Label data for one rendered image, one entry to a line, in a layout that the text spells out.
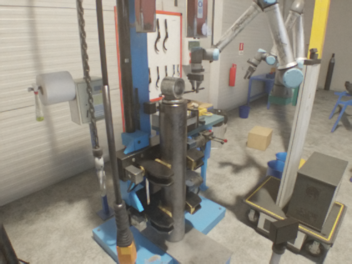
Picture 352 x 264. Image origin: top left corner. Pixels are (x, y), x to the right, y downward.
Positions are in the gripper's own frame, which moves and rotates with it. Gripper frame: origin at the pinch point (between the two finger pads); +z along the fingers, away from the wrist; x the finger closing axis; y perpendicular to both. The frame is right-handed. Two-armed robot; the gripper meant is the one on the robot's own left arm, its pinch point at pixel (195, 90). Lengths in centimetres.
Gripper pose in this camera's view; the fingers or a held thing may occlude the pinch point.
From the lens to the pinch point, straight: 191.3
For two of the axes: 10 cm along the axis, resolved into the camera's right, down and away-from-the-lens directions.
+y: -6.8, 2.8, -6.8
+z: 0.0, 9.3, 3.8
